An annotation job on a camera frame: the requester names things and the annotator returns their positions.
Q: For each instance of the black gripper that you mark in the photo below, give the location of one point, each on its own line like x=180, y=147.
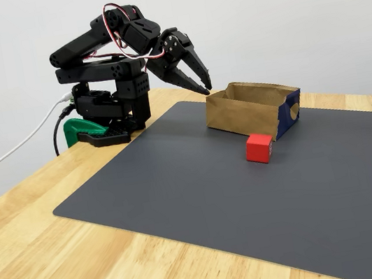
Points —
x=168, y=65

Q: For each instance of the red cube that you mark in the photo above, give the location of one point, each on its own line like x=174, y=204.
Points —
x=256, y=147

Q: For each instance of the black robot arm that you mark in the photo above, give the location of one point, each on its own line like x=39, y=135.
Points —
x=86, y=45

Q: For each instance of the brown paper box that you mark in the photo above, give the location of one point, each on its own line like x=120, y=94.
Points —
x=239, y=117

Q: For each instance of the green controller board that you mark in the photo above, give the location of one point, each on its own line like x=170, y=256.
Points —
x=72, y=100

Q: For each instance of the green clamp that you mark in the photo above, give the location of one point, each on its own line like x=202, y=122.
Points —
x=74, y=129

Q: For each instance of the dark grey mat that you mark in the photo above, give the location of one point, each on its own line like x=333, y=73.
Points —
x=181, y=200

